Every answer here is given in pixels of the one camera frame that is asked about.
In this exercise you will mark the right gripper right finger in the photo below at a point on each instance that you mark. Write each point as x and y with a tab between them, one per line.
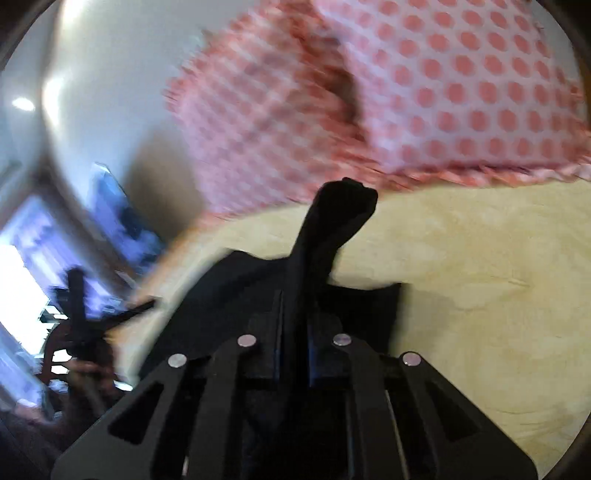
375	416

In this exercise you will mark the right pink polka-dot pillow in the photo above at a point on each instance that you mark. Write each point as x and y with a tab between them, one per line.
462	91

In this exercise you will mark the black pants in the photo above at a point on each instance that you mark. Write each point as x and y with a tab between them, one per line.
287	303

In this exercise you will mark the person's left hand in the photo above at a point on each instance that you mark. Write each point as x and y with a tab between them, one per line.
91	392

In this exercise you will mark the left pink polka-dot pillow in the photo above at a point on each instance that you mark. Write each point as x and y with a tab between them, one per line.
261	115

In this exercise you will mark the pink polka-dot pillow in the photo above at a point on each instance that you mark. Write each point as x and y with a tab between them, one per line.
261	115
462	91

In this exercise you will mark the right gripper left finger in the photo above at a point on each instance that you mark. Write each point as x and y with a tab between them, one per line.
183	421

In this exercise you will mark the black flat television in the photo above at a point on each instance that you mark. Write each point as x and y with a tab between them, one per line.
120	223

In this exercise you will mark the dark wooden chair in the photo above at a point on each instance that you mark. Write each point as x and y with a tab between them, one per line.
55	341

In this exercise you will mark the cream patterned bedspread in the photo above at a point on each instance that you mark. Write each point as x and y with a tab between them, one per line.
499	302

